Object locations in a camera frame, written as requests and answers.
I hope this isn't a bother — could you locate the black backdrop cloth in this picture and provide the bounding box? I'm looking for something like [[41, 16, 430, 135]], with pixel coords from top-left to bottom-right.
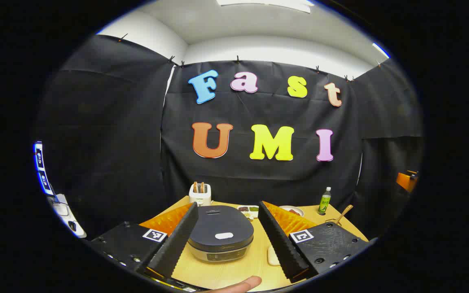
[[35, 35, 424, 241]]

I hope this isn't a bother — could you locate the white divided bean tray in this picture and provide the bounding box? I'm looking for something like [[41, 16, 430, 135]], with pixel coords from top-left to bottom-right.
[[237, 205, 260, 219]]

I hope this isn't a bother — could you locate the orange chair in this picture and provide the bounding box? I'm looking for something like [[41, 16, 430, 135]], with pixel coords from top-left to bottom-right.
[[396, 170, 418, 192]]

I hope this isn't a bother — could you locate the grey rice cooker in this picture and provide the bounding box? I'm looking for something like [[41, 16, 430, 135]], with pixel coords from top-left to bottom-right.
[[187, 205, 254, 263]]

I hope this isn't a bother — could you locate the white round plate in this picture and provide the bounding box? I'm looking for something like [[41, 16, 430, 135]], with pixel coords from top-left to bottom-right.
[[279, 205, 305, 217]]

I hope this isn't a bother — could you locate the white toaster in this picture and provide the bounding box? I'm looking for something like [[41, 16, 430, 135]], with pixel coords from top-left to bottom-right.
[[188, 182, 212, 207]]

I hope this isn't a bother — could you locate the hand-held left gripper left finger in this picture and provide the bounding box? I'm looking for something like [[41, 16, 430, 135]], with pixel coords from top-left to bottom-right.
[[89, 202, 199, 285]]

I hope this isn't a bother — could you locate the ceiling light panel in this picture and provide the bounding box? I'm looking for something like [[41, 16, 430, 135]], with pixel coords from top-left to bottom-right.
[[217, 0, 314, 13]]

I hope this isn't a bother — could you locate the wooden spoon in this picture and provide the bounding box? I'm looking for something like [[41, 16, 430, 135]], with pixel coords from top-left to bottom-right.
[[334, 204, 354, 225]]

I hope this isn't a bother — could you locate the green label drink bottle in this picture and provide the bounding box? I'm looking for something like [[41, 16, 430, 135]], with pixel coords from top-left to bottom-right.
[[317, 187, 332, 216]]

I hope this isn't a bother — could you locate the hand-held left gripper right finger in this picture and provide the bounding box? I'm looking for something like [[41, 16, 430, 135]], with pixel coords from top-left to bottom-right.
[[258, 201, 377, 284]]

